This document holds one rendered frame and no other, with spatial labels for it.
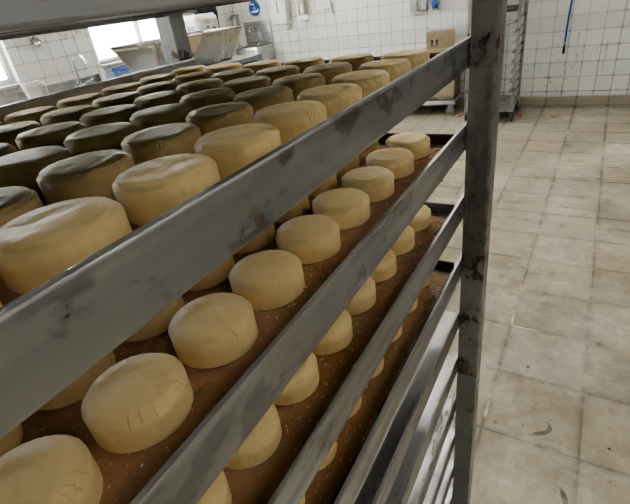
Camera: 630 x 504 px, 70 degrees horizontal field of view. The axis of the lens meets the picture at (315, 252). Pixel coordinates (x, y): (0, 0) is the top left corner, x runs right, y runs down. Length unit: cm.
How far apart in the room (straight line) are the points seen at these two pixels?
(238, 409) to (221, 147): 13
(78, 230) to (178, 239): 4
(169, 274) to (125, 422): 9
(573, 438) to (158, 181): 174
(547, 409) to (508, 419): 15
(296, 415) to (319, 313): 11
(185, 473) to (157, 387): 5
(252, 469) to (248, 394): 11
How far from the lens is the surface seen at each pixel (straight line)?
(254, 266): 31
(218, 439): 21
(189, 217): 17
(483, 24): 54
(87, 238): 18
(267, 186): 20
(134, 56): 218
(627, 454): 186
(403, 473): 64
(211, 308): 28
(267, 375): 23
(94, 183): 26
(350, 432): 45
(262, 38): 712
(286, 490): 29
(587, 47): 579
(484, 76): 54
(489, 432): 179
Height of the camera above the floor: 139
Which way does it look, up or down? 30 degrees down
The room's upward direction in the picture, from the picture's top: 8 degrees counter-clockwise
